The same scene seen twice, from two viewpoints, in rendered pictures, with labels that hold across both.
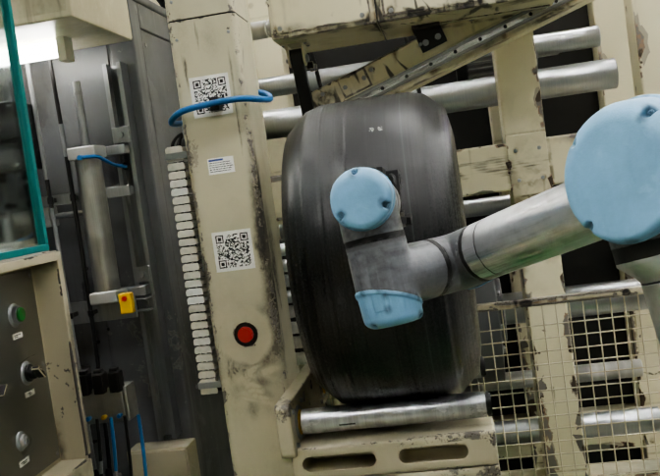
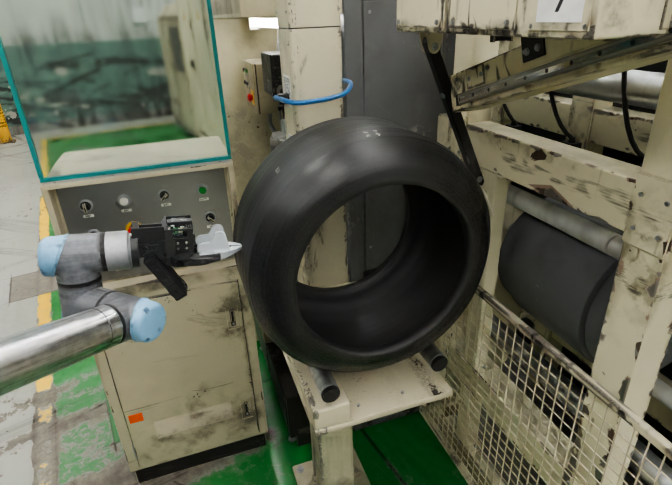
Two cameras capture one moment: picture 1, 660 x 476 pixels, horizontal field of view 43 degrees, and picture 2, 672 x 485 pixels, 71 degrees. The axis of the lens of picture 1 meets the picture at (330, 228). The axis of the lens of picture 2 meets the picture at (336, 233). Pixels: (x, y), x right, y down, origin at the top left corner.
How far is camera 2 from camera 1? 1.53 m
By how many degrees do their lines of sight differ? 65
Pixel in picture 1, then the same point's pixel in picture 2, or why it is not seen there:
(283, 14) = (401, 8)
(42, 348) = (228, 206)
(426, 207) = (249, 253)
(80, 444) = not seen: hidden behind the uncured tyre
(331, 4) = (423, 5)
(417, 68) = (514, 78)
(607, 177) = not seen: outside the picture
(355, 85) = (474, 79)
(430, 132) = (289, 192)
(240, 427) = not seen: hidden behind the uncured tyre
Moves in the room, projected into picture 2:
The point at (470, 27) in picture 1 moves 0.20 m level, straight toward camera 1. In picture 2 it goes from (569, 44) to (469, 51)
